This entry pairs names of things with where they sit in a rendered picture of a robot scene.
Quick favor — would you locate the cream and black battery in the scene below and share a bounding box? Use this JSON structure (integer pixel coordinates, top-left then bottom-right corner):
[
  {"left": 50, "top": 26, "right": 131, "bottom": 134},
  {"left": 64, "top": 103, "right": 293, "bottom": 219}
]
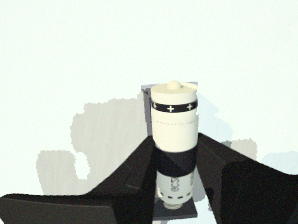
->
[{"left": 150, "top": 80, "right": 198, "bottom": 205}]

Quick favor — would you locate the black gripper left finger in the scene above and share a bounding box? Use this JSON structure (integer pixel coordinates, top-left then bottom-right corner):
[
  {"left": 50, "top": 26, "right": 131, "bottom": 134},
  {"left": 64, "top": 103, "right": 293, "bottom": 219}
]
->
[{"left": 0, "top": 136, "right": 157, "bottom": 224}]

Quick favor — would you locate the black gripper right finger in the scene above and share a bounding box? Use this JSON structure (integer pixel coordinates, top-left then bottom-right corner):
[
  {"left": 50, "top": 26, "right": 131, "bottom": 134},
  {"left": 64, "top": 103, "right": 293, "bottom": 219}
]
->
[{"left": 196, "top": 133, "right": 298, "bottom": 224}]

